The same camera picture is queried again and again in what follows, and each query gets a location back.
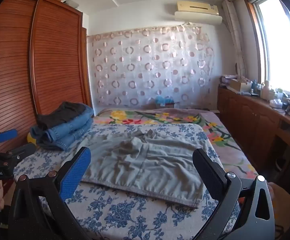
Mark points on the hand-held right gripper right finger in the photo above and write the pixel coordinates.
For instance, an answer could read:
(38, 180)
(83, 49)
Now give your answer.
(210, 177)

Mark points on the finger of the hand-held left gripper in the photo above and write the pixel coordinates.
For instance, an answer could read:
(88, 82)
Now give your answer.
(7, 135)
(24, 151)

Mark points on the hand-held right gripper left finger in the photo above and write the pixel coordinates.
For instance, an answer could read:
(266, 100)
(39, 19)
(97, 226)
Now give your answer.
(74, 175)

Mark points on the grey-green pants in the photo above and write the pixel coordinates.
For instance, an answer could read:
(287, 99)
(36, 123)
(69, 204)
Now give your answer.
(147, 160)

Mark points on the folded black pants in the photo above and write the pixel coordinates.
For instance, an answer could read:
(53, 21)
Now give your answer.
(59, 115)

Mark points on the yellow object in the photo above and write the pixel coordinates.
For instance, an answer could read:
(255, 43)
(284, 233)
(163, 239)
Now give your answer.
(31, 139)

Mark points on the folded blue jeans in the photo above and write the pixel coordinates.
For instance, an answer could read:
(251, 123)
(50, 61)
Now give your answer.
(69, 140)
(69, 123)

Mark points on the colourful floral blanket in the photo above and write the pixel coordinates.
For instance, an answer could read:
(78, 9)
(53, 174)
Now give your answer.
(217, 135)

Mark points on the wooden side cabinet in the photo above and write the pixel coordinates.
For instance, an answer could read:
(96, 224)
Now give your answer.
(247, 120)

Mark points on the blue floral bedspread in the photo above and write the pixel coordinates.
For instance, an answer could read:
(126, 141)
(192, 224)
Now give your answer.
(135, 217)

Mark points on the wooden slatted wardrobe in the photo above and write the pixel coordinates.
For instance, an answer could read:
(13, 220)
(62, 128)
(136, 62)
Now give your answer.
(57, 55)

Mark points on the open cardboard box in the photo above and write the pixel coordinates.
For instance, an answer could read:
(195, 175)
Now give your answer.
(238, 85)

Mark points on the stack of papers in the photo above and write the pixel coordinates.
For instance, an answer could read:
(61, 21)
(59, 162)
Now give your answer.
(227, 78)

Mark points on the white bottle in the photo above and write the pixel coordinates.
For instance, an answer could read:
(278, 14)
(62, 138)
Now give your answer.
(265, 91)

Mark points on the circle-patterned sheer curtain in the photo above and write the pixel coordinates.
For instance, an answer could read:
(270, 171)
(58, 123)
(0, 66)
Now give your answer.
(147, 67)

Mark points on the pale window curtain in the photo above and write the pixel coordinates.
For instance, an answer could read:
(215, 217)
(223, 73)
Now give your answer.
(235, 37)

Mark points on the wooden-framed window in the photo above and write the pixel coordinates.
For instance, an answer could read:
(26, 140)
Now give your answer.
(277, 50)

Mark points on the small white box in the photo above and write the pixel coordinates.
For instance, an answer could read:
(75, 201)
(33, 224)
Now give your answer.
(71, 3)

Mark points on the wall air conditioner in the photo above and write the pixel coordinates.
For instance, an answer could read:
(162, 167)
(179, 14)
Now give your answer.
(197, 12)

